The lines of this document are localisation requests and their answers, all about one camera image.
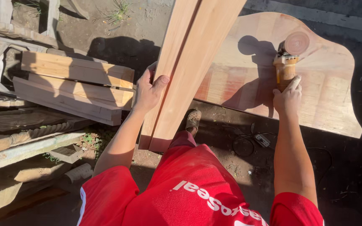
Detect person's red shirt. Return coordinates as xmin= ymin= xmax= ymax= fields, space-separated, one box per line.
xmin=76 ymin=144 xmax=325 ymax=226

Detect person's right hand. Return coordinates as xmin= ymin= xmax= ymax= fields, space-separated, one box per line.
xmin=273 ymin=75 xmax=303 ymax=116

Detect heap of carved old wood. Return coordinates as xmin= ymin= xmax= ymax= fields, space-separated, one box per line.
xmin=0 ymin=0 xmax=95 ymax=220

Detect person's brown sandal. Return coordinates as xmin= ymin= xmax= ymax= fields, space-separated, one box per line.
xmin=185 ymin=109 xmax=202 ymax=132

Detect person's left hand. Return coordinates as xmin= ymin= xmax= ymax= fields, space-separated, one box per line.
xmin=133 ymin=61 xmax=170 ymax=113

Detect white power strip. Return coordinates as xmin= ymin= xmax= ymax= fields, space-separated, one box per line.
xmin=254 ymin=134 xmax=271 ymax=148

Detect curved wooden panel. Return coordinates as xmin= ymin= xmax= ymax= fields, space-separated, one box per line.
xmin=194 ymin=12 xmax=362 ymax=139

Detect person's maroon trousers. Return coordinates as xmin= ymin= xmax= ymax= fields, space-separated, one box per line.
xmin=168 ymin=131 xmax=197 ymax=149

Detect stack of wooden planks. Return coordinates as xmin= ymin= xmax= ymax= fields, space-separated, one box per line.
xmin=13 ymin=51 xmax=135 ymax=126

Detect black power cable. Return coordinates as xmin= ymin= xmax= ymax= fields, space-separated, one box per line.
xmin=222 ymin=123 xmax=334 ymax=189

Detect long wooden beam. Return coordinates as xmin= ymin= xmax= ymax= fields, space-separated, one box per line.
xmin=138 ymin=0 xmax=247 ymax=153

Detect small wooden block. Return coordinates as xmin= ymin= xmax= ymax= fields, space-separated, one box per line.
xmin=48 ymin=144 xmax=84 ymax=164

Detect yellow angle grinder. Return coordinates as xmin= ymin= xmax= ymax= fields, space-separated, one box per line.
xmin=273 ymin=31 xmax=310 ymax=93

